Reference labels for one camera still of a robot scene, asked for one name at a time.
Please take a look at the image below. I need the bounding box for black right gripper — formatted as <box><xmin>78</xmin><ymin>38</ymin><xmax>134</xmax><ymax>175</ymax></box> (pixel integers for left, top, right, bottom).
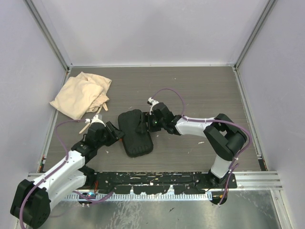
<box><xmin>136</xmin><ymin>113</ymin><xmax>165</xmax><ymax>134</ymax></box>

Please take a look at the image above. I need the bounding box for black plastic tool case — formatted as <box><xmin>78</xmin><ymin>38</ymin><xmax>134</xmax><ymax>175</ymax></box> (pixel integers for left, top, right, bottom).
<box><xmin>118</xmin><ymin>109</ymin><xmax>153</xmax><ymax>157</ymax></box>

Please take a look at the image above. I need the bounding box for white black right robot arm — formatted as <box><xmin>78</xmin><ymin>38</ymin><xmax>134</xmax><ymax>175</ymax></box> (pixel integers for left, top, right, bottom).
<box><xmin>136</xmin><ymin>102</ymin><xmax>251</xmax><ymax>188</ymax></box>

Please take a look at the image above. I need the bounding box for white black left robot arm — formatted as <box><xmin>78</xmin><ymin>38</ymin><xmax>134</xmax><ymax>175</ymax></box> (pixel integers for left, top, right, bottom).
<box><xmin>10</xmin><ymin>121</ymin><xmax>124</xmax><ymax>229</ymax></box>

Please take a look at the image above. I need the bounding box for beige cloth drawstring bag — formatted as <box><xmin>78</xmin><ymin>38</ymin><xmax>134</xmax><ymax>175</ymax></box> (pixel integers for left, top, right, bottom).
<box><xmin>50</xmin><ymin>72</ymin><xmax>112</xmax><ymax>120</ymax></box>

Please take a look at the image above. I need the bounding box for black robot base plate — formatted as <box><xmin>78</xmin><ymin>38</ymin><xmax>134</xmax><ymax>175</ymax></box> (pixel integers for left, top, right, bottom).
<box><xmin>82</xmin><ymin>172</ymin><xmax>237</xmax><ymax>195</ymax></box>

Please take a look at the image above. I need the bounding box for white slotted cable duct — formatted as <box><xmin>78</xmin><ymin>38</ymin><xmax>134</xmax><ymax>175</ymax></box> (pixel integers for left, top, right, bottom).
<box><xmin>64</xmin><ymin>190</ymin><xmax>213</xmax><ymax>201</ymax></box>

